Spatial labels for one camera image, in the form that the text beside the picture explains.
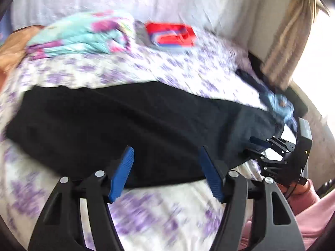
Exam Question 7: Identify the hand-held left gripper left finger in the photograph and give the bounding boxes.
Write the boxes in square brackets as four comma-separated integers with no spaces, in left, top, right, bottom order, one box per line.
[27,146,135,251]

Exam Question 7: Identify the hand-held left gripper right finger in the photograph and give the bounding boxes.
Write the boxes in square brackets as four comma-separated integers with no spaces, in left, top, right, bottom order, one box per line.
[198,146,305,251]

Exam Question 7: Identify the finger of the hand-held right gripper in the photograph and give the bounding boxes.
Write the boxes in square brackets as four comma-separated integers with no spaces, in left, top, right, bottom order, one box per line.
[249,135,297,155]
[242,149,287,172]

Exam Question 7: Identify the black pants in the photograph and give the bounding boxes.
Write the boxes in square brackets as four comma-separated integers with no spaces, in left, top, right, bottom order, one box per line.
[5,81,286,189]

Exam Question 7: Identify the person's right forearm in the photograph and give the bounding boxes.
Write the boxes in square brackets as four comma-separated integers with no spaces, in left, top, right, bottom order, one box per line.
[277,179,323,216]

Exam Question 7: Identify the navy pants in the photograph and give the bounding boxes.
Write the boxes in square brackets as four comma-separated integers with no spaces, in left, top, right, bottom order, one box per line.
[235,68,297,131]

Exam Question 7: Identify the blue jeans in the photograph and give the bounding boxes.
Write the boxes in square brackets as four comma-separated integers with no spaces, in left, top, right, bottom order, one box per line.
[259,91,295,126]

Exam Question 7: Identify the purple floral bed sheet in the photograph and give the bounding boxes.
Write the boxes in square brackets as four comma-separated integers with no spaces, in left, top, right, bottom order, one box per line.
[0,29,299,251]

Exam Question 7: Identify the person's pink clothing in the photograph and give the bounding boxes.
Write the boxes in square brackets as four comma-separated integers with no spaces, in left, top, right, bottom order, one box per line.
[239,190,335,251]

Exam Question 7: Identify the checked beige curtain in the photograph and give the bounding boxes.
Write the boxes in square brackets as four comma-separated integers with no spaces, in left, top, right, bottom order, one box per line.
[260,0,330,91]

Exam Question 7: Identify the folded red shirt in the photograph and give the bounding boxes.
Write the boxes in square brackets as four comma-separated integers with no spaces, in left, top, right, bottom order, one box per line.
[145,22,197,48]

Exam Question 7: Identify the folded floral quilt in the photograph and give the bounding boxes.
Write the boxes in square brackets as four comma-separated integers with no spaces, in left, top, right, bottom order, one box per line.
[25,9,135,60]

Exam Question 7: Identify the brown blanket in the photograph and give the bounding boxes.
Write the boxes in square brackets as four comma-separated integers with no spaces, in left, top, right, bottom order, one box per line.
[0,25,45,91]

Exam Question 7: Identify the white lace curtain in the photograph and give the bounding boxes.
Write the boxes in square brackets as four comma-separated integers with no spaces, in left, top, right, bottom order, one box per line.
[10,0,301,50]

